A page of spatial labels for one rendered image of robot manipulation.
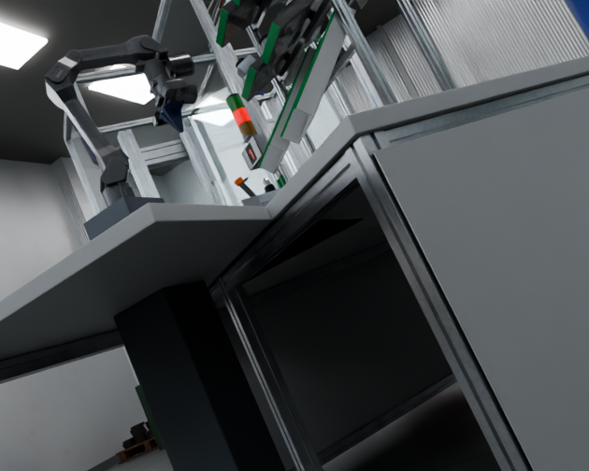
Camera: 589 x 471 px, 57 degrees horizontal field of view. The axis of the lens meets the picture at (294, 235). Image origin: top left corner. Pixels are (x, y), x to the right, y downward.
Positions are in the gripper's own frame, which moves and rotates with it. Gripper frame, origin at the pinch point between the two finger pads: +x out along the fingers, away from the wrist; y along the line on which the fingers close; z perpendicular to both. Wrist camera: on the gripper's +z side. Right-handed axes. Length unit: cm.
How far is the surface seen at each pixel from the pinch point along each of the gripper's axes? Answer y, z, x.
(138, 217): -56, -34, 40
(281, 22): -43.2, 11.8, 5.1
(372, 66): -49, 23, 22
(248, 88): -20.4, 11.7, 5.8
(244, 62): -22.4, 12.7, 0.0
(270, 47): -36.2, 11.6, 5.8
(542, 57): 415, 830, -179
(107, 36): 509, 171, -390
